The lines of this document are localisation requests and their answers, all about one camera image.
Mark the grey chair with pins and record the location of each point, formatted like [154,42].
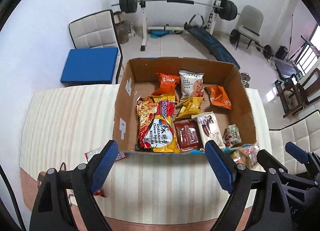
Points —
[249,25]

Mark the black sit-up bench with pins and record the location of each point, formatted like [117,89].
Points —
[214,47]

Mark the cardboard box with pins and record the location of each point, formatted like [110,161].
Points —
[176,104]

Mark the colourful candy ball bag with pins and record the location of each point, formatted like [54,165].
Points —
[235,155]

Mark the orange snack bag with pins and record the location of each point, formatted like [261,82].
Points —
[168,84]

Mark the white squat rack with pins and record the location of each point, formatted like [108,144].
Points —
[207,26]

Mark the white padded chair right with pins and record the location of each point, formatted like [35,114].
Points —
[304,133]

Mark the gold-edged clear snack bag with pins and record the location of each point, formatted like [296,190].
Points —
[248,154]

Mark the Fronzzi chocolate stick box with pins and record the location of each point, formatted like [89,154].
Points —
[209,129]

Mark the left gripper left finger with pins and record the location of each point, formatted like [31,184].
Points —
[86,179]

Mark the large noodle pack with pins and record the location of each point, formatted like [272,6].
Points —
[155,124]

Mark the orange chip bag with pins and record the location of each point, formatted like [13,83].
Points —
[218,97]

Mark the cookie packet white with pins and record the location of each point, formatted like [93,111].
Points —
[191,84]

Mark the small pastry packet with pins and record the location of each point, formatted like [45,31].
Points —
[231,136]

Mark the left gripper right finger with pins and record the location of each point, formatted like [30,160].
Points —
[234,178]

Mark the dark wooden chair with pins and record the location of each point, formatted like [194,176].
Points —
[301,91]

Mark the dark red snack pouch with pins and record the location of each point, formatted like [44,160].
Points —
[187,135]

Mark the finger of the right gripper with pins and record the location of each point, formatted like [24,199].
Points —
[309,159]
[267,161]

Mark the white padded chair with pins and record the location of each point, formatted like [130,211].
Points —
[98,30]
[304,133]

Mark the yellow snack bag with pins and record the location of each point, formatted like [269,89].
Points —
[190,106]

